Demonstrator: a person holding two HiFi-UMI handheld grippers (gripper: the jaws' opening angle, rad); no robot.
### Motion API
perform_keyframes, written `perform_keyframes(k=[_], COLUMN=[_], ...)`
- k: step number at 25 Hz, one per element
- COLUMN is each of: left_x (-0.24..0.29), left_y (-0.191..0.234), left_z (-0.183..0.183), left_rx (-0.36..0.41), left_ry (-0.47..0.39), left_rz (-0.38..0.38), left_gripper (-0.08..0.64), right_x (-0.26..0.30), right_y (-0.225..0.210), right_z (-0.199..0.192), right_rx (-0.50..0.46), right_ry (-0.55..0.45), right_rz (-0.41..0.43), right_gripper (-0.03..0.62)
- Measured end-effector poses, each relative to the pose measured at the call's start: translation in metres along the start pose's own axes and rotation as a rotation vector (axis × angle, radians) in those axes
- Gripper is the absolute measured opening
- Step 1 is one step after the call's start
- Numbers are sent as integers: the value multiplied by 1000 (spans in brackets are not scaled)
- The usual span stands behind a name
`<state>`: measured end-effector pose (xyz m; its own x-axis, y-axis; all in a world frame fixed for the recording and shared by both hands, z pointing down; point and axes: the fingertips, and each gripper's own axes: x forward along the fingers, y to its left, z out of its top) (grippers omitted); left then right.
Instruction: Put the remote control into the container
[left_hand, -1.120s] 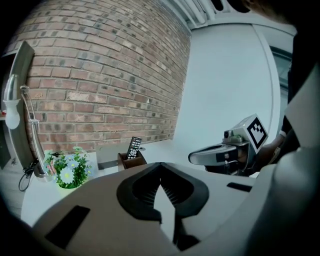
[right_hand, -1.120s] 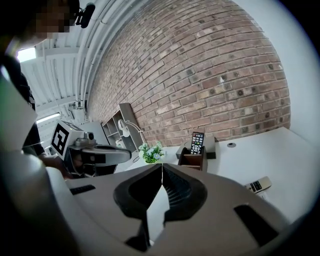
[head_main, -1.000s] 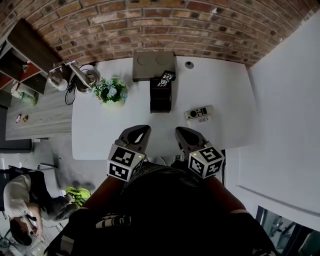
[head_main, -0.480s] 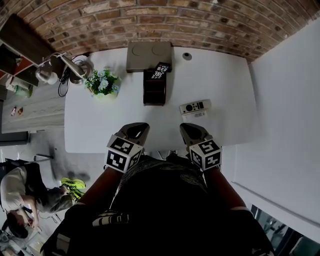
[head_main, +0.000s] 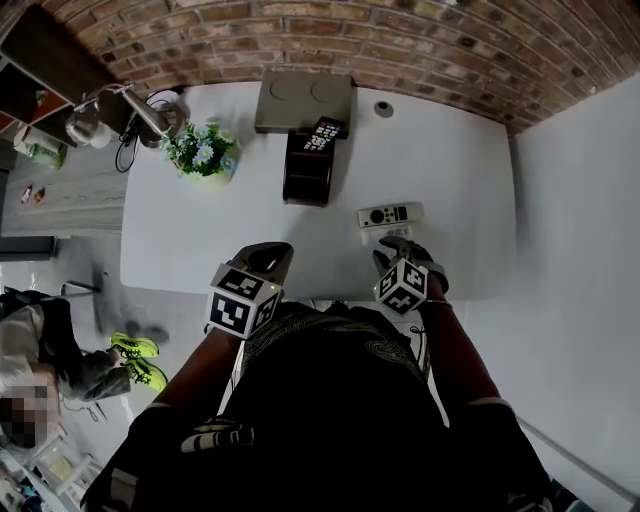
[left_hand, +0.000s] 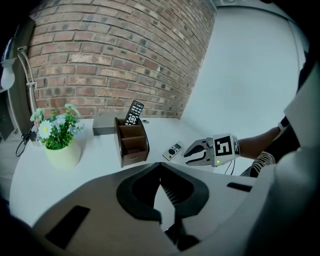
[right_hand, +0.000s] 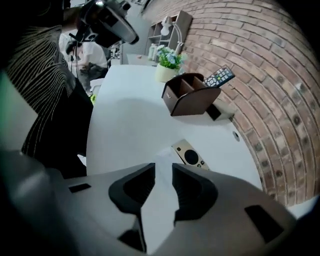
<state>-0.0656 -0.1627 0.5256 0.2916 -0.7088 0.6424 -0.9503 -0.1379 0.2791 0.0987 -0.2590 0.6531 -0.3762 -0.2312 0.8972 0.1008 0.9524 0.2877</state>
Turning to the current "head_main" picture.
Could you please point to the black office chair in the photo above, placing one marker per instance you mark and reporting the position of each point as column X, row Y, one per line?
column 55, row 310

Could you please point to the person's left forearm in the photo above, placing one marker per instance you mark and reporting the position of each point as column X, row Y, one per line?
column 200, row 365

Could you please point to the person's right hand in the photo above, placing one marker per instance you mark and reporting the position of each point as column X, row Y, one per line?
column 437, row 282

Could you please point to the white rack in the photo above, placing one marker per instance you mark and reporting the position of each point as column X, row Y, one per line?
column 55, row 470

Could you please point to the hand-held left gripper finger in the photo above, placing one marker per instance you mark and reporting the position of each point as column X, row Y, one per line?
column 243, row 255
column 282, row 272

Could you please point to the potted flower plant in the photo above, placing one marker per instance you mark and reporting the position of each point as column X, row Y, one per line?
column 202, row 152

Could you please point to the green bottle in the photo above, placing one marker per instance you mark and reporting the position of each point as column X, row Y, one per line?
column 45, row 155

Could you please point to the silver desk lamp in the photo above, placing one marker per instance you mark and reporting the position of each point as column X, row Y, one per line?
column 145, row 117

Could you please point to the dark brown organizer box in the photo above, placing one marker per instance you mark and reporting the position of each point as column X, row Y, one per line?
column 307, row 175

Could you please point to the black remote control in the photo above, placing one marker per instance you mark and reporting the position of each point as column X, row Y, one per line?
column 325, row 135

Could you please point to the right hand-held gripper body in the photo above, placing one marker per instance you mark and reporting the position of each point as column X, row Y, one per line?
column 400, row 287

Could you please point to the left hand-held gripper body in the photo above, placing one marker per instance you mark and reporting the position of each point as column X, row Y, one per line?
column 235, row 305

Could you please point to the small pink packet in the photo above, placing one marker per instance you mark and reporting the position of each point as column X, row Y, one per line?
column 26, row 193

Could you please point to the grey wooden desk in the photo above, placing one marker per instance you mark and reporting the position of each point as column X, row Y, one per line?
column 75, row 200

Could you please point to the light grey remote control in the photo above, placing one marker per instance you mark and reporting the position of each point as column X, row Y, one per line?
column 390, row 215

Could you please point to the small brown item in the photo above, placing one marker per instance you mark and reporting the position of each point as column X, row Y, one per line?
column 40, row 195

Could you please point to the grey shelf hutch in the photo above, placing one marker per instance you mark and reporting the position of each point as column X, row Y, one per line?
column 55, row 55

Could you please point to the grey wireless charger pad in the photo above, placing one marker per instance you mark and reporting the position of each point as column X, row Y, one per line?
column 300, row 95

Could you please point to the person's black clothing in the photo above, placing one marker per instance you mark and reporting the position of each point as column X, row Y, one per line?
column 325, row 425

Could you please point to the person's right forearm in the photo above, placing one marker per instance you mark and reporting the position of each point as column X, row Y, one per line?
column 460, row 350

